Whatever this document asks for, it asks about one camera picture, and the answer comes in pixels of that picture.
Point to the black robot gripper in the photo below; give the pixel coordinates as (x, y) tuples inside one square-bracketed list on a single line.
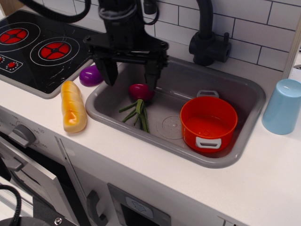
[(126, 40)]

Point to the purple toy beet green leaves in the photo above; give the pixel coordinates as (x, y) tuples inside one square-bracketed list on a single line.
[(141, 94)]

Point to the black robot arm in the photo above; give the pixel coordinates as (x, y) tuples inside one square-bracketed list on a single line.
[(126, 41)]

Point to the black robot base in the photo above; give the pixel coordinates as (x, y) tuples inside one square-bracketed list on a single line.
[(32, 213)]

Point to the grey toy sink basin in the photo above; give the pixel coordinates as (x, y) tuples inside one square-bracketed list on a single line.
[(180, 82)]

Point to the orange toy pot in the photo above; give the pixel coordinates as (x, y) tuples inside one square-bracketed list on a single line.
[(208, 122)]

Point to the purple toy eggplant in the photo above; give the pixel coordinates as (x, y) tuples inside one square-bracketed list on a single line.
[(90, 76)]

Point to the toy bread loaf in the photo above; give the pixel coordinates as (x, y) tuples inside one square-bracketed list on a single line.
[(73, 109)]

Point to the dark grey toy faucet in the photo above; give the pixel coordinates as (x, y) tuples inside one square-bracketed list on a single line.
[(189, 29)]

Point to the black toy stove top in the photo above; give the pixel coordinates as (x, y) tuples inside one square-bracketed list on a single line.
[(38, 54)]

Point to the grey oven knob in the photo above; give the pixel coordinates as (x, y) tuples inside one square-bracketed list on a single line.
[(22, 135)]

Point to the grey dishwasher panel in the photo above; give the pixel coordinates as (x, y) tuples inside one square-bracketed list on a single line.
[(132, 211)]

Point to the toy oven door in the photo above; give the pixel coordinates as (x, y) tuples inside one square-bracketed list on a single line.
[(36, 179)]

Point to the light blue plastic cup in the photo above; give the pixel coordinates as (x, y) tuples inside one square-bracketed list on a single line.
[(283, 108)]

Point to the grey cabinet handle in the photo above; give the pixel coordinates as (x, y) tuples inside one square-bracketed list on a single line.
[(92, 201)]

